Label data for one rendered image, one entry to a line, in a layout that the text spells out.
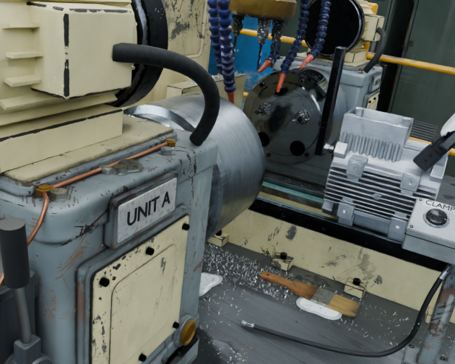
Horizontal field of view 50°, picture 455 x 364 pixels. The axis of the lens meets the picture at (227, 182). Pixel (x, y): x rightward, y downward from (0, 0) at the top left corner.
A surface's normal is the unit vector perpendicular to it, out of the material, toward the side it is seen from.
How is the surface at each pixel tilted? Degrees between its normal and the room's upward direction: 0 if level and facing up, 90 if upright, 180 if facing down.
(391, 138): 90
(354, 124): 90
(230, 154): 58
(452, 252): 116
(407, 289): 90
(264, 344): 0
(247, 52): 90
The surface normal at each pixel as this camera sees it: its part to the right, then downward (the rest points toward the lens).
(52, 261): 0.18, 0.38
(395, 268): -0.46, 0.28
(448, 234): -0.10, -0.70
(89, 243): 0.88, 0.26
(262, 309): 0.12, -0.92
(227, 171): 0.87, -0.07
